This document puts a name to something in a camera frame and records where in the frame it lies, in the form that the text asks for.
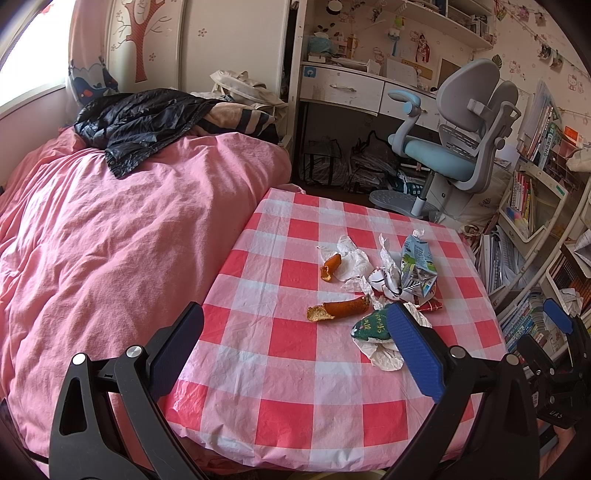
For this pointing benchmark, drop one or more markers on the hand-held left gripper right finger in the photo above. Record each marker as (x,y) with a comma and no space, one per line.
(415,355)

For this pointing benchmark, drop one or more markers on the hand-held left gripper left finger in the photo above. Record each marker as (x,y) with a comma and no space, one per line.
(178,353)

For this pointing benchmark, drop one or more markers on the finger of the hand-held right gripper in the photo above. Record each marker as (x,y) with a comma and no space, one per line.
(556,314)
(532,350)

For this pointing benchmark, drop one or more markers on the white tissue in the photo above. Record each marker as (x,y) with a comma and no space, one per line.
(353,263)
(385,359)

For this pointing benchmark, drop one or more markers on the red orange snack bag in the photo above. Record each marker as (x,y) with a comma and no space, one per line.
(429,305)

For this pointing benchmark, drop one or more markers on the green snack packet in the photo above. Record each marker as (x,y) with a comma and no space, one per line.
(371,323)

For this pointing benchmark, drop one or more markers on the long orange peel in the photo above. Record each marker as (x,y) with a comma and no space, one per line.
(344,307)

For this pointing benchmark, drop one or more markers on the crushed milk carton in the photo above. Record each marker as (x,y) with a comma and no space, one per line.
(413,263)

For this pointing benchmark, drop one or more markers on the small orange peel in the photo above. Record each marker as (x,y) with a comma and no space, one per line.
(331,266)

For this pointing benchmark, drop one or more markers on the row of colourful books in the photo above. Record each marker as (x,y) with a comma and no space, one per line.
(531,318)

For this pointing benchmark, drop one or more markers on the stack of white papers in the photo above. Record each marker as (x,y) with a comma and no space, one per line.
(496,263)

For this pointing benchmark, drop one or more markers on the cream storage cart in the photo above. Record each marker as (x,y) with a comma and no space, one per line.
(545,217)

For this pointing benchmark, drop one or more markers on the pink checked tablecloth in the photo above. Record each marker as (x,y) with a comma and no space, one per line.
(286,332)

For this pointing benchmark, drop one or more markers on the pink duvet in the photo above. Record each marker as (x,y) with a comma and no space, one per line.
(115,240)

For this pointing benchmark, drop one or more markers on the row of tall books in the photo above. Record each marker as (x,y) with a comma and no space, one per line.
(545,129)

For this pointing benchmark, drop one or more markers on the grey blue office chair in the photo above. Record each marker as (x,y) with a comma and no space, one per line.
(457,120)

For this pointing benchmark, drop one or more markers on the black puffer jacket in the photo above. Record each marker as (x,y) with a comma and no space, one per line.
(138,120)

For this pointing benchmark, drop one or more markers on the beige black striped cloth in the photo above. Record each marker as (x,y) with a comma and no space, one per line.
(244,119)

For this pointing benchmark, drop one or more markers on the photo card garland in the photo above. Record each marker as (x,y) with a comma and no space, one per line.
(545,50)

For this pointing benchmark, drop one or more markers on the beige tote bag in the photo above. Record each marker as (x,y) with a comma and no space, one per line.
(240,85)

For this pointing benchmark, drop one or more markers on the white desk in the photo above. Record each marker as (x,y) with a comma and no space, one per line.
(341,87)

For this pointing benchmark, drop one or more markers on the cartoon print curtain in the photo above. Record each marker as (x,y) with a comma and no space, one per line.
(90,83)

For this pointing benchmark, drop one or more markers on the white wardrobe with tree decal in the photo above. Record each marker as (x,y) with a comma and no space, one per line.
(207,41)

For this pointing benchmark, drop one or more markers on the white desk hutch shelf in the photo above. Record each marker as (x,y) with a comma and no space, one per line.
(415,27)

